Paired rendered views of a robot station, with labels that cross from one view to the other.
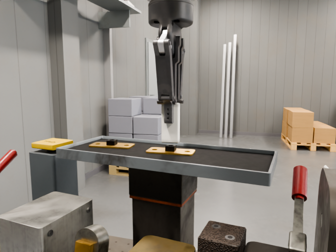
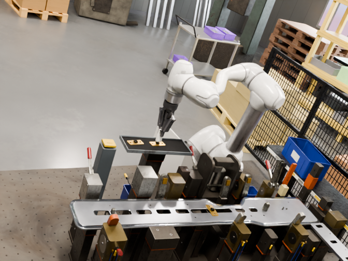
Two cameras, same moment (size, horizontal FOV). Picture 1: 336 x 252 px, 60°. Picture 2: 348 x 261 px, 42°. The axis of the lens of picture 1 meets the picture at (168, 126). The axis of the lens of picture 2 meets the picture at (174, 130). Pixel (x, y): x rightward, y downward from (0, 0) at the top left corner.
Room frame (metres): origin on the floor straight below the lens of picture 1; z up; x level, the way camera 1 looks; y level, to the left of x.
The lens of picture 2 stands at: (-0.71, 1.70, 2.24)
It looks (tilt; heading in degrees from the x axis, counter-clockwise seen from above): 25 degrees down; 304
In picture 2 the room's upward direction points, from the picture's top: 19 degrees clockwise
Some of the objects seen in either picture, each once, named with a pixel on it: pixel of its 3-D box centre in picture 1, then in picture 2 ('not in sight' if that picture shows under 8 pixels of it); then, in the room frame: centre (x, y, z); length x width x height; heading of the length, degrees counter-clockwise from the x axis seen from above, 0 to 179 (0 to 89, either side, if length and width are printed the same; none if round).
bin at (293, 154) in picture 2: not in sight; (305, 158); (0.09, -1.05, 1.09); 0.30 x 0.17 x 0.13; 147
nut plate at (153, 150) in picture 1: (170, 148); (157, 143); (0.51, 0.00, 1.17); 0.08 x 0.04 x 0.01; 75
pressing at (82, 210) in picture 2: not in sight; (208, 212); (0.10, -0.05, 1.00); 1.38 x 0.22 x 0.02; 66
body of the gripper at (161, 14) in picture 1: (170, 30); (169, 109); (0.51, 0.00, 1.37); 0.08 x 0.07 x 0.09; 165
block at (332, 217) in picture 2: not in sight; (323, 240); (-0.32, -0.69, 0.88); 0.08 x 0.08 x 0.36; 66
